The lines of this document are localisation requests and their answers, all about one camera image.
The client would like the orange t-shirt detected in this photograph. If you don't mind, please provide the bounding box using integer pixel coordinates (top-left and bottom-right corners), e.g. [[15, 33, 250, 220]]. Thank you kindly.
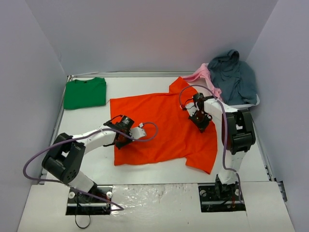
[[110, 77, 218, 174]]

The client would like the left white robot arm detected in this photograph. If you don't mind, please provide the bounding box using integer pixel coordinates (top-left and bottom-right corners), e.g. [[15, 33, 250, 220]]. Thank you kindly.
[[42, 116, 134, 202]]

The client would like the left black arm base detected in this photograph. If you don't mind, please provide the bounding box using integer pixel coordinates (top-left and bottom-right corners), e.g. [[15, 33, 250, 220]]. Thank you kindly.
[[66, 188, 111, 216]]

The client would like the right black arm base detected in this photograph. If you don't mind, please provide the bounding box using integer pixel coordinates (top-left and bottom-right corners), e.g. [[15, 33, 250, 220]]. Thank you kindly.
[[198, 184, 246, 213]]

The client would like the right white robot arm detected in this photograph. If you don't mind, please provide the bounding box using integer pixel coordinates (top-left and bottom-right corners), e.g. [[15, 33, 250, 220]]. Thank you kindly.
[[183, 93, 256, 200]]

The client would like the white plastic basket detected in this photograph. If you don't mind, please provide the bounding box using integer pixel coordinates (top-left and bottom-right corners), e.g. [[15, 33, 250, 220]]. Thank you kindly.
[[202, 77, 260, 109]]

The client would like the pink t-shirt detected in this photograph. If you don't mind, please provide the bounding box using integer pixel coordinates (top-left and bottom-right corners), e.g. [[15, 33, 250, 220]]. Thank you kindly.
[[182, 63, 222, 100]]

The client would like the blue-grey t-shirt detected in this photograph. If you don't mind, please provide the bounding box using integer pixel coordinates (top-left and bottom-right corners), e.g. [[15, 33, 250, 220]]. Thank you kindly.
[[208, 49, 257, 105]]

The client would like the green folded t-shirt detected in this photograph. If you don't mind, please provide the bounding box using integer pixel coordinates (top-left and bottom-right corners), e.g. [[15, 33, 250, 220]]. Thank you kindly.
[[63, 77, 107, 110]]

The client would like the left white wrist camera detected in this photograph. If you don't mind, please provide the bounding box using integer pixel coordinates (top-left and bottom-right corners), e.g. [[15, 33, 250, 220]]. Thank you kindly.
[[129, 123, 147, 139]]

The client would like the black cable loop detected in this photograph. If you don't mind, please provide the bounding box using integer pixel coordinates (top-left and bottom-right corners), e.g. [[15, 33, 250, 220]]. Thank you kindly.
[[74, 214, 92, 230]]

